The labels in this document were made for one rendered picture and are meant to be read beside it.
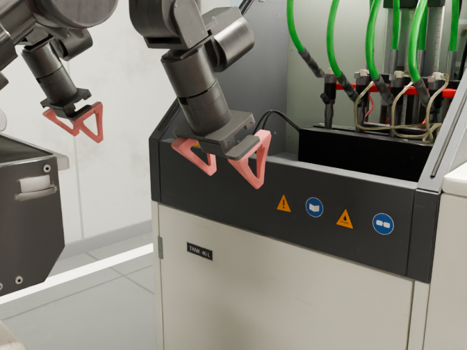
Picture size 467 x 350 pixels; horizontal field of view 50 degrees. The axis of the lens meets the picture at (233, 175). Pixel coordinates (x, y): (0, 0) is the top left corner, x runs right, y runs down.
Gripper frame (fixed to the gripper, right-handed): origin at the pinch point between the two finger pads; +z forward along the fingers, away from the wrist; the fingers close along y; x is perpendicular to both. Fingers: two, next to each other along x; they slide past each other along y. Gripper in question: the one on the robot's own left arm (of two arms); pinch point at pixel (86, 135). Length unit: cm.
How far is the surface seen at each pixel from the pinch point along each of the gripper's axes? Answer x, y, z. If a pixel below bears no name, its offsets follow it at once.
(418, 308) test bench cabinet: -13, -60, 35
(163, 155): -14.9, 2.8, 16.8
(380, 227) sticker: -18, -52, 23
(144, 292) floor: -20, 94, 122
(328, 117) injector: -44, -24, 21
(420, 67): -62, -39, 17
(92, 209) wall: -39, 159, 105
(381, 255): -16, -53, 28
